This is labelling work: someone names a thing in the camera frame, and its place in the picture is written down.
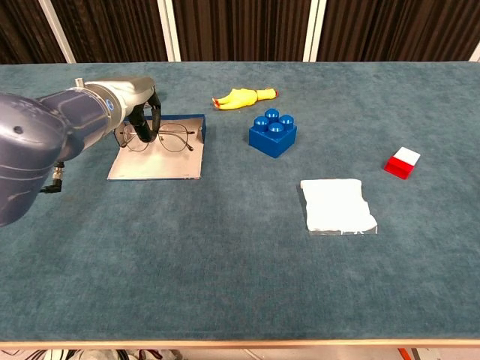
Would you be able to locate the blue building block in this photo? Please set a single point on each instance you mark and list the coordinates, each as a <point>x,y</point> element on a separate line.
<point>272,138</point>

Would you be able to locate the wire-frame eyeglasses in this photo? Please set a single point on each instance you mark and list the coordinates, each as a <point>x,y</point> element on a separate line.
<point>174,140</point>

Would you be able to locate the dark brown pleated curtain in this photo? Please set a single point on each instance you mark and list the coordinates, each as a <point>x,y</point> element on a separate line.
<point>243,30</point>

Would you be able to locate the red and white block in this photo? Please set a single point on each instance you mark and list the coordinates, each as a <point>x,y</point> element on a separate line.
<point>399,165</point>

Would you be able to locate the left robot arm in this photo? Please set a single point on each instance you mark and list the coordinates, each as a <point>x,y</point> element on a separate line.
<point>37,131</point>

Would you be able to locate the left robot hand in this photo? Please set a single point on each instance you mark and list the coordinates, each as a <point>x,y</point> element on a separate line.
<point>137,90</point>

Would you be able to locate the blue carpet table mat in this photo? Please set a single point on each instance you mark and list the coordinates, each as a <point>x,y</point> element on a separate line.
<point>225,262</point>

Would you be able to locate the white metal frame post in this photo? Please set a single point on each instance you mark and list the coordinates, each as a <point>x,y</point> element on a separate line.
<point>168,30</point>
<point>314,30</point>
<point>56,30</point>
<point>475,54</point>

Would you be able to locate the white cloth in plastic bag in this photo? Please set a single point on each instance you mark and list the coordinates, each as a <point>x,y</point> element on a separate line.
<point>333,206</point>

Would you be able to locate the yellow rubber chicken toy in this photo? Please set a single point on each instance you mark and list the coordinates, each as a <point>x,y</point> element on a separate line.
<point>242,98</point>

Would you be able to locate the blue and white glasses case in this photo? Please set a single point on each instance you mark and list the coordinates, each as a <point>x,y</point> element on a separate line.
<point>161,167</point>

